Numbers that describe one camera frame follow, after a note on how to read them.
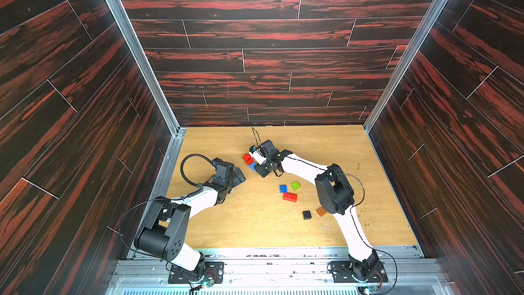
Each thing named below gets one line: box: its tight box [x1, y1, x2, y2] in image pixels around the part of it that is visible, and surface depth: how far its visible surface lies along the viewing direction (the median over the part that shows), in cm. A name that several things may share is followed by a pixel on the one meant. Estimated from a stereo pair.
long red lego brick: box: [282, 191, 298, 203], surface depth 93 cm
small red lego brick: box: [242, 152, 254, 166], surface depth 103 cm
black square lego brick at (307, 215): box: [302, 210, 312, 220], surface depth 88 cm
